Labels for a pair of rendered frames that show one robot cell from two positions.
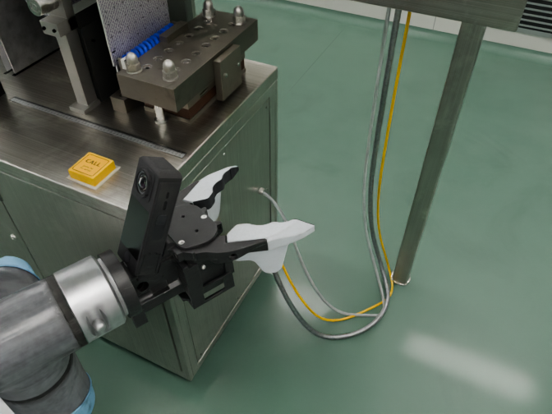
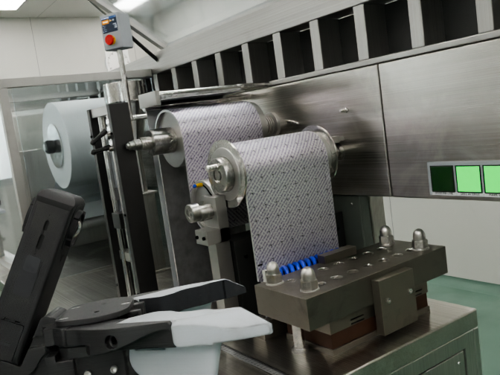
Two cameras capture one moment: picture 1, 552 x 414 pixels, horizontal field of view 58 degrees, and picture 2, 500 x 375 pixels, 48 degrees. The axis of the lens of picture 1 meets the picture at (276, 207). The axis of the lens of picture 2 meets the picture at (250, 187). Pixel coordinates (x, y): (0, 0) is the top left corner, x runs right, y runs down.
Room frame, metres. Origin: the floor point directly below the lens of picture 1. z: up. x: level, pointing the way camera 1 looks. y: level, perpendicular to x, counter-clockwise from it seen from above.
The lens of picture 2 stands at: (0.09, -0.19, 1.36)
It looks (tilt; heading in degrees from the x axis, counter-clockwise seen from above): 7 degrees down; 30
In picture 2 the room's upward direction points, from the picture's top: 8 degrees counter-clockwise
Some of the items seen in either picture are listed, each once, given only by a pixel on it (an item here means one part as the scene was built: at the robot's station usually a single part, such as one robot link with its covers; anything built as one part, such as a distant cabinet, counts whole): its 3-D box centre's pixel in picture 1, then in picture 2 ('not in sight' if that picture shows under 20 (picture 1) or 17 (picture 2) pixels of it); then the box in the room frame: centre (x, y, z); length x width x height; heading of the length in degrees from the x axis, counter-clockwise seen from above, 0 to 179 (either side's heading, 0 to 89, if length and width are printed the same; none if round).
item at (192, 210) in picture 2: (37, 5); (193, 213); (1.05, 0.51, 1.18); 0.04 x 0.02 x 0.04; 64
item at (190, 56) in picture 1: (194, 54); (355, 278); (1.17, 0.21, 1.00); 0.40 x 0.16 x 0.06; 154
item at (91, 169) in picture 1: (92, 168); not in sight; (0.83, 0.40, 0.91); 0.07 x 0.07 x 0.02; 64
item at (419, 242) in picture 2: (238, 14); (419, 238); (1.30, 0.10, 1.05); 0.04 x 0.04 x 0.04
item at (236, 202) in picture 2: not in sight; (226, 173); (1.11, 0.44, 1.25); 0.15 x 0.01 x 0.15; 64
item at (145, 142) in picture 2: not in sight; (138, 144); (1.15, 0.70, 1.34); 0.06 x 0.03 x 0.03; 154
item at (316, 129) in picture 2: not in sight; (315, 155); (1.34, 0.33, 1.25); 0.15 x 0.01 x 0.15; 64
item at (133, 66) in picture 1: (132, 62); (273, 272); (1.04, 0.33, 1.05); 0.04 x 0.04 x 0.04
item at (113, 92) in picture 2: not in sight; (125, 92); (1.52, 1.04, 1.50); 0.14 x 0.14 x 0.06
